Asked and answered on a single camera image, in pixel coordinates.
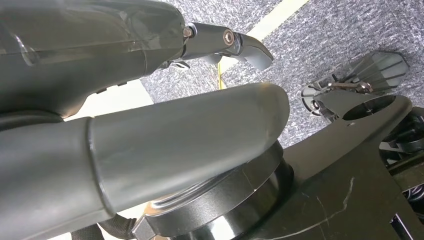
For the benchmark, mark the black robot body plate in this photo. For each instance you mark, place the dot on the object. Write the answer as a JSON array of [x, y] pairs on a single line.
[[338, 185]]

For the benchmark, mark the black round robot joint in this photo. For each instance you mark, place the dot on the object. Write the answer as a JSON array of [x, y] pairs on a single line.
[[232, 207]]

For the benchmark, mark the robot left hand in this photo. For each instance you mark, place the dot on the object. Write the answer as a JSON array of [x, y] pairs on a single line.
[[165, 142]]

